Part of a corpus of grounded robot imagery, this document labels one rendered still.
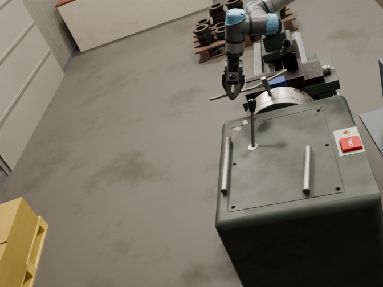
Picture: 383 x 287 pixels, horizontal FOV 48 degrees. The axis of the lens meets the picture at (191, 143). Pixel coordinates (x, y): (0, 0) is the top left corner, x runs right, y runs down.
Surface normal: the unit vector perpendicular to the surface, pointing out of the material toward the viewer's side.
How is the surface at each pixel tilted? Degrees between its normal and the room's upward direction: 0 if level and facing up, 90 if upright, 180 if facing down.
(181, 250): 0
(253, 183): 0
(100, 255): 0
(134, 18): 90
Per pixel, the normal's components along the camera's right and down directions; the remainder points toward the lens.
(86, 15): 0.00, 0.58
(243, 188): -0.34, -0.77
